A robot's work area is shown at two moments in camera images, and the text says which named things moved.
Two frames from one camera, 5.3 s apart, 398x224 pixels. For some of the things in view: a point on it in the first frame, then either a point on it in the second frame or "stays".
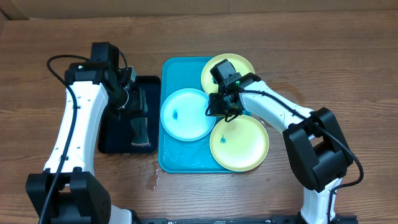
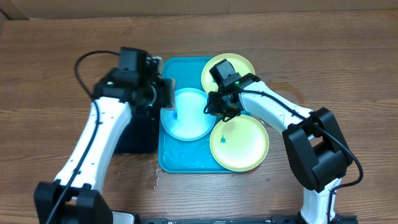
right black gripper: x=217 y=110 stays
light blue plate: x=183 y=116 stays
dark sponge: x=141 y=136 → x=167 y=93
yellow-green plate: x=240 y=145 stays
